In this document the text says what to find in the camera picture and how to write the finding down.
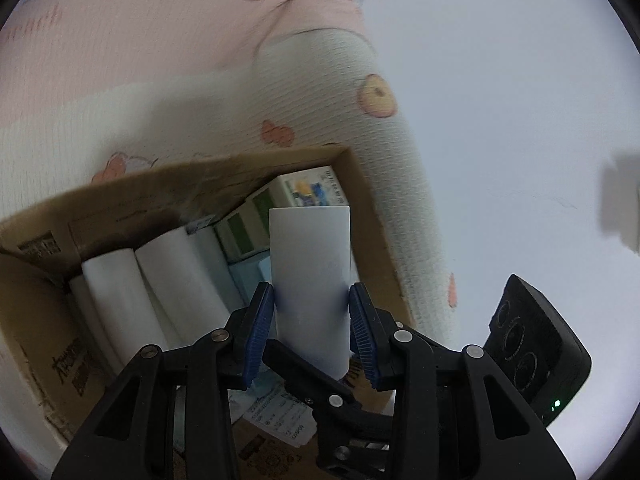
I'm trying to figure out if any white carton colourful print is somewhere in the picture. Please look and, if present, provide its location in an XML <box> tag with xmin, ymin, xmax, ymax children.
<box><xmin>276</xmin><ymin>165</ymin><xmax>351</xmax><ymax>211</ymax></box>

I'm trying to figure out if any pink cream printed blanket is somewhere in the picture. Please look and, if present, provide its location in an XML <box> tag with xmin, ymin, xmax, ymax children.
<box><xmin>0</xmin><ymin>0</ymin><xmax>458</xmax><ymax>356</ymax></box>

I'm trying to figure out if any white printed paper slip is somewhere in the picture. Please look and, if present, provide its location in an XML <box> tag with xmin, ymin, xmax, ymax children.
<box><xmin>243</xmin><ymin>391</ymin><xmax>317</xmax><ymax>449</ymax></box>

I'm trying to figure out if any white paper roll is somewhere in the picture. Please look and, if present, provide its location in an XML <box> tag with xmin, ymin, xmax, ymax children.
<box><xmin>135</xmin><ymin>226</ymin><xmax>246</xmax><ymax>351</ymax></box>
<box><xmin>66</xmin><ymin>275</ymin><xmax>125</xmax><ymax>377</ymax></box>
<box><xmin>81</xmin><ymin>247</ymin><xmax>170</xmax><ymax>361</ymax></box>
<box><xmin>268</xmin><ymin>205</ymin><xmax>351</xmax><ymax>380</ymax></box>

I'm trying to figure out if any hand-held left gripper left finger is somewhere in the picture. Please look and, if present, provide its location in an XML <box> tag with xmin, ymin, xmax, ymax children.
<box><xmin>50</xmin><ymin>281</ymin><xmax>276</xmax><ymax>480</ymax></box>

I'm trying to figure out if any green white carton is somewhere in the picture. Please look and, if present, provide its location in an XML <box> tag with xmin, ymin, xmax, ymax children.
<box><xmin>245</xmin><ymin>179</ymin><xmax>297</xmax><ymax>241</ymax></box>
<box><xmin>215</xmin><ymin>209</ymin><xmax>272</xmax><ymax>262</ymax></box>

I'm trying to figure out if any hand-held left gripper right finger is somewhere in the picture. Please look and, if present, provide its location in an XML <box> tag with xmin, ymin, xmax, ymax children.
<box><xmin>348</xmin><ymin>281</ymin><xmax>576</xmax><ymax>480</ymax></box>

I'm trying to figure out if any brown cardboard box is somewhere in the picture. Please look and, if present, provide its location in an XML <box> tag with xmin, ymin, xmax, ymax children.
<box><xmin>0</xmin><ymin>146</ymin><xmax>417</xmax><ymax>480</ymax></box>

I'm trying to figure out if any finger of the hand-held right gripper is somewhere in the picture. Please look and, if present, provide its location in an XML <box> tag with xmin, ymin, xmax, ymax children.
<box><xmin>262</xmin><ymin>339</ymin><xmax>397</xmax><ymax>480</ymax></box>

